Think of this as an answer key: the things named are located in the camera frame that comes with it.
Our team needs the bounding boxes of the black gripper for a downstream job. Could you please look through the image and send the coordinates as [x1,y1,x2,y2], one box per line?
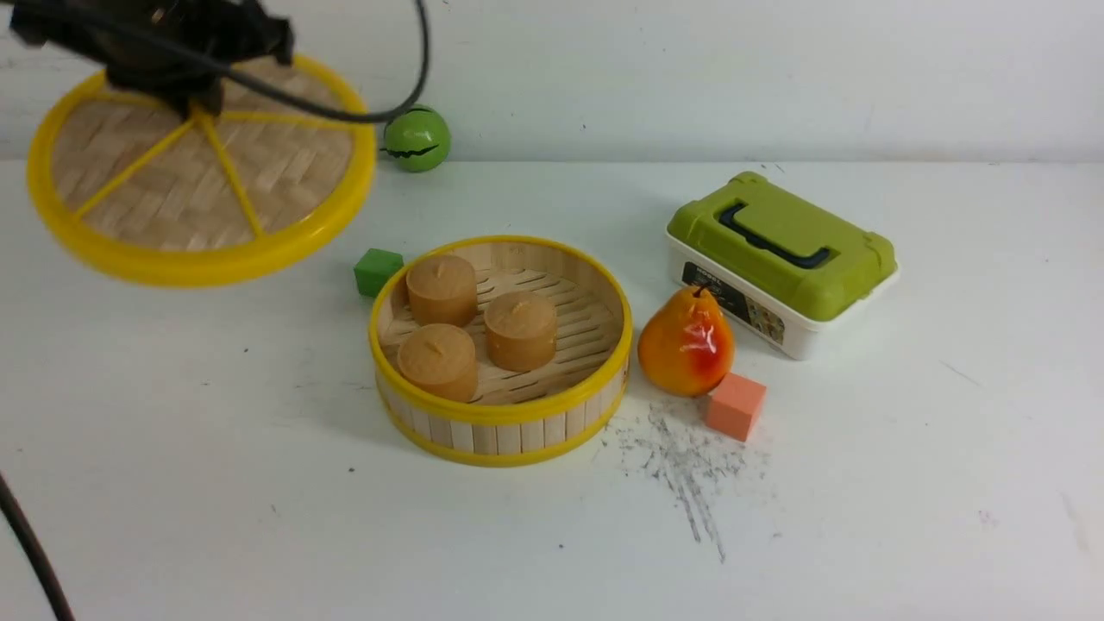
[9,1,295,119]

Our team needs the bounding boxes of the yellow woven bamboo steamer lid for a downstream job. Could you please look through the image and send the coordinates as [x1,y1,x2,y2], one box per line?
[25,73,376,287]

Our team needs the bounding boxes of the yellow bamboo steamer basket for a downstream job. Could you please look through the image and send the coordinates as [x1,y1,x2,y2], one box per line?
[367,235,634,467]

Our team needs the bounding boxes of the green toy watermelon ball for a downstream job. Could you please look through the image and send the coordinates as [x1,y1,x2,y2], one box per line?
[381,105,452,173]

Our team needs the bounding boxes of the green foam cube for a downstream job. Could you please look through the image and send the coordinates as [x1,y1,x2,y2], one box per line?
[354,248,404,298]

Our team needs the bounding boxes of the brown bun back left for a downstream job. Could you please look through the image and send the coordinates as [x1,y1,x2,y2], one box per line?
[405,254,478,327]

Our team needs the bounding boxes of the brown bun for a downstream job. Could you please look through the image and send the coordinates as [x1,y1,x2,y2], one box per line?
[405,254,478,327]
[482,291,558,373]
[397,323,480,404]

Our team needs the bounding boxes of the brown bun front left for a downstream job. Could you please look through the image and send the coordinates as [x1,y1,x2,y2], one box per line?
[397,323,480,404]

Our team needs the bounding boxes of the brown bun right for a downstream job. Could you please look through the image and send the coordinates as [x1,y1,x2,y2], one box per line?
[482,291,558,373]

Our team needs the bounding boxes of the orange yellow toy pear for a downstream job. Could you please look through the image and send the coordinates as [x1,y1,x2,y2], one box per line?
[637,285,735,398]

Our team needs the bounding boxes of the green lidded white storage box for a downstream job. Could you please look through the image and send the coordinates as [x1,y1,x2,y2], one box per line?
[666,172,900,361]

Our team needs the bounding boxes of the salmon pink foam cube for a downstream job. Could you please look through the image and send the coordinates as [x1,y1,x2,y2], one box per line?
[703,373,768,442]

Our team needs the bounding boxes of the black cable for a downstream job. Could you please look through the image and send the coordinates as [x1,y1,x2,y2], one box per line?
[0,0,432,125]

